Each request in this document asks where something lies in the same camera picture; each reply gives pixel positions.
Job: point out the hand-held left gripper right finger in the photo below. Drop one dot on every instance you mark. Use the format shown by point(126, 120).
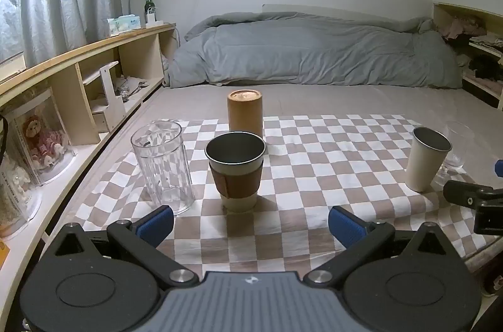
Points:
point(346, 228)

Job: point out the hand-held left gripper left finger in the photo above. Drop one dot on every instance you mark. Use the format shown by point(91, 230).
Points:
point(155, 226)

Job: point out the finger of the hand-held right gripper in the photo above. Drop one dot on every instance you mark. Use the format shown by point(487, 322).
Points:
point(463, 194)
point(499, 168)

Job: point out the brown cylindrical cup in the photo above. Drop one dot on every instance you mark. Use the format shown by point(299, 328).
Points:
point(245, 116)

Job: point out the clear smooth glass cup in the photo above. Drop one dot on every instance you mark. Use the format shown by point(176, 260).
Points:
point(459, 143)

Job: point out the cream metal cup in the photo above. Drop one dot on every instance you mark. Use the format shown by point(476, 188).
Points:
point(424, 163)

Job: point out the cup with brown sleeve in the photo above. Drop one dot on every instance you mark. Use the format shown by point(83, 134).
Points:
point(235, 179)

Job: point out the brown checkered cloth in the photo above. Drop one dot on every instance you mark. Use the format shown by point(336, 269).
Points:
point(306, 194)

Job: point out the clear plastic tumbler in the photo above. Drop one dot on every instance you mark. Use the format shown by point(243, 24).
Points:
point(163, 167)

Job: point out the wooden cubby shelf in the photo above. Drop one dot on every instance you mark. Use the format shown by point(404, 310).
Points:
point(487, 80)

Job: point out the dark cloth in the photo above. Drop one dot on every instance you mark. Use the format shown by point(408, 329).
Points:
point(485, 67)

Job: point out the small wooden stand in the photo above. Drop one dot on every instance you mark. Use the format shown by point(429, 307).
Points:
point(112, 100)

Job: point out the plush toy in clear box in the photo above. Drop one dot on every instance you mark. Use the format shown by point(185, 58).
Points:
point(37, 143)

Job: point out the clear box with white toy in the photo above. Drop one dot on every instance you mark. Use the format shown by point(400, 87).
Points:
point(13, 194)

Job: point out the pink clothes pile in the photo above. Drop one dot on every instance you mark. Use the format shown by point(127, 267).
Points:
point(463, 26)

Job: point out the grey duvet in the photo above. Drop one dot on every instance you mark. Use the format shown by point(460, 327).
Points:
point(314, 49)

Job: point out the long wooden shelf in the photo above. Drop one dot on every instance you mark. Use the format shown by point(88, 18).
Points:
point(102, 53)

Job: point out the light blue tissue box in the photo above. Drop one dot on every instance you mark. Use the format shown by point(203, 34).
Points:
point(123, 23)

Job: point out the white charger block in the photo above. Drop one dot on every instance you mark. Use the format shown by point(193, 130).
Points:
point(154, 19)

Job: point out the green glass bottle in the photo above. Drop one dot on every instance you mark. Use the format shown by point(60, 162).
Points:
point(149, 4)

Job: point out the grey curtain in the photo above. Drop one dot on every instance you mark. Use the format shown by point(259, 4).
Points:
point(59, 14)

